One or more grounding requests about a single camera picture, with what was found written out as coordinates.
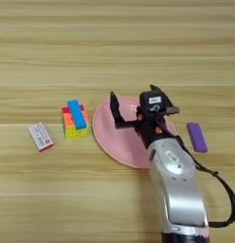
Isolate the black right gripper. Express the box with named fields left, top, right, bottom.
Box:
left=109, top=84, right=184, bottom=150

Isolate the purple rectangular block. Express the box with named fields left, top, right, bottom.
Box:
left=186, top=121, right=209, bottom=154

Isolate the white eraser with red edge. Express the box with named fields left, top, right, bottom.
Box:
left=27, top=121, right=55, bottom=154

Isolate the pink round plate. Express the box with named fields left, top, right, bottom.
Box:
left=91, top=95, right=177, bottom=170

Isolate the blue rectangular block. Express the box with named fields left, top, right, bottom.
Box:
left=66, top=99, right=88, bottom=131

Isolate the multicoloured puzzle cube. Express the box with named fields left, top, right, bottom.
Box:
left=61, top=103, right=91, bottom=140

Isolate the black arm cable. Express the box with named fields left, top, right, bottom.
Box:
left=175, top=135, right=235, bottom=229

